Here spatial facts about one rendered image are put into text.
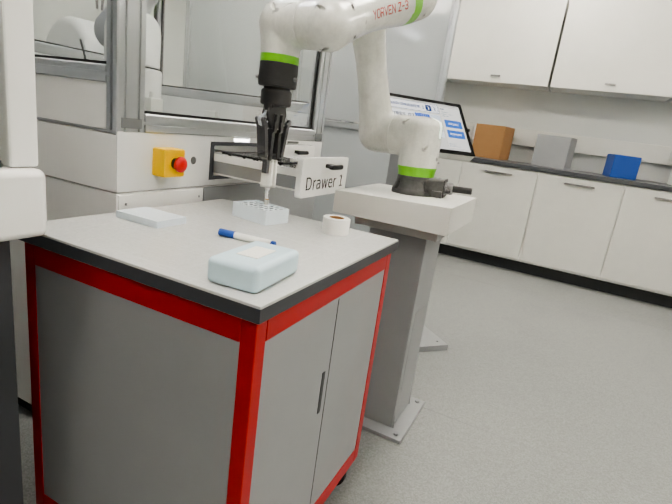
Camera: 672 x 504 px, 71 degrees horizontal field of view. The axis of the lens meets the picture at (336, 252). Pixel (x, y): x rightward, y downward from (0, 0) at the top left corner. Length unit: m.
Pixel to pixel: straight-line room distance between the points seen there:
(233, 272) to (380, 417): 1.16
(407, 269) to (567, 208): 2.78
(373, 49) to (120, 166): 0.81
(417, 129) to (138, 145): 0.82
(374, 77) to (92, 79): 0.80
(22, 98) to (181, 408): 0.54
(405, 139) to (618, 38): 3.24
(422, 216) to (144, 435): 0.90
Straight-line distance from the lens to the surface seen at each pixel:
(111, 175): 1.27
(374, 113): 1.61
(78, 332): 1.05
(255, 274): 0.73
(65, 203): 1.42
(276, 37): 1.18
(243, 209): 1.25
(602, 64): 4.60
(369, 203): 1.45
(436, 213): 1.38
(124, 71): 1.26
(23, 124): 0.85
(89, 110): 1.32
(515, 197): 4.23
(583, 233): 4.24
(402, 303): 1.60
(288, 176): 1.33
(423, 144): 1.55
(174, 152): 1.30
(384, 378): 1.72
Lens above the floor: 1.03
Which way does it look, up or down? 15 degrees down
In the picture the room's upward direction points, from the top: 8 degrees clockwise
